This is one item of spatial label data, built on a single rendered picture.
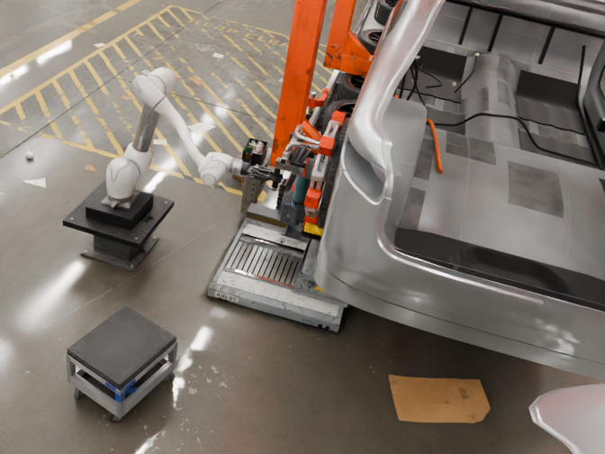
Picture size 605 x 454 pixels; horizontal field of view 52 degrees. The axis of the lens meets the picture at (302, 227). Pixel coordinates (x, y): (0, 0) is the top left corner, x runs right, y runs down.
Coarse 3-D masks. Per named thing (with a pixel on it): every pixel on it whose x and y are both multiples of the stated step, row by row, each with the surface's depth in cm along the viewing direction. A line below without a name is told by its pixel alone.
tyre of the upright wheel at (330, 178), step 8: (344, 128) 338; (344, 136) 334; (336, 144) 333; (336, 152) 330; (336, 160) 330; (336, 168) 329; (328, 176) 331; (328, 184) 331; (328, 192) 332; (328, 200) 334; (320, 208) 340; (320, 216) 344; (320, 224) 351
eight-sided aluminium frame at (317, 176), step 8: (328, 128) 347; (336, 128) 349; (328, 136) 339; (336, 136) 370; (320, 160) 339; (312, 176) 335; (320, 176) 334; (312, 184) 337; (320, 184) 336; (304, 208) 349; (312, 208) 346; (312, 216) 364
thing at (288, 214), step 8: (288, 192) 420; (288, 200) 411; (280, 208) 414; (288, 208) 410; (280, 216) 416; (288, 216) 413; (296, 216) 413; (304, 216) 414; (288, 224) 438; (296, 224) 418; (288, 232) 436; (296, 232) 438; (304, 240) 433
